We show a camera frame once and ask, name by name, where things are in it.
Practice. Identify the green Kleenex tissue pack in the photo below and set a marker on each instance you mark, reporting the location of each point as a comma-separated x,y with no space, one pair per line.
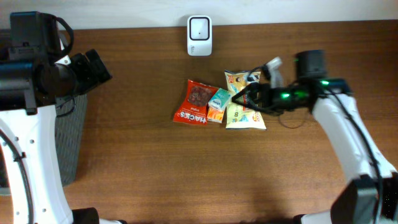
220,99

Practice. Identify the orange Kleenex tissue pack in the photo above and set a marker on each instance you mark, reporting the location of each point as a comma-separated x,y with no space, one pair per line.
215,115

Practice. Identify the yellow snack bag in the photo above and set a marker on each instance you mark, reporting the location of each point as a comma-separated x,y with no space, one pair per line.
238,116

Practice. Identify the red Hacks candy bag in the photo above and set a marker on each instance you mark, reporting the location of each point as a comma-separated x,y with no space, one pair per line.
194,108

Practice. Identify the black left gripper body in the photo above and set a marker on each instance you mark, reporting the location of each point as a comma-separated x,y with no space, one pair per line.
85,77

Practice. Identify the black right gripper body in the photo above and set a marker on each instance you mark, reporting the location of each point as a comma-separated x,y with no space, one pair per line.
277,99

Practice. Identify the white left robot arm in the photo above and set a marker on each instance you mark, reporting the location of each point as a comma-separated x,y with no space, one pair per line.
37,75

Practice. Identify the grey plastic lattice basket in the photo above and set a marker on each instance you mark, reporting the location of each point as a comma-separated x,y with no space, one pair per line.
68,133

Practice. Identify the white barcode scanner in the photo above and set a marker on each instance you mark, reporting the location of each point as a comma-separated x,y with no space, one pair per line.
199,36

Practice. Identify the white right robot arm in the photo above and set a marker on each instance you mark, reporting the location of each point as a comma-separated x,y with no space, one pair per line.
371,192

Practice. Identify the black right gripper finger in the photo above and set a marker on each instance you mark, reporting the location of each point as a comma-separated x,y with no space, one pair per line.
248,104
251,91

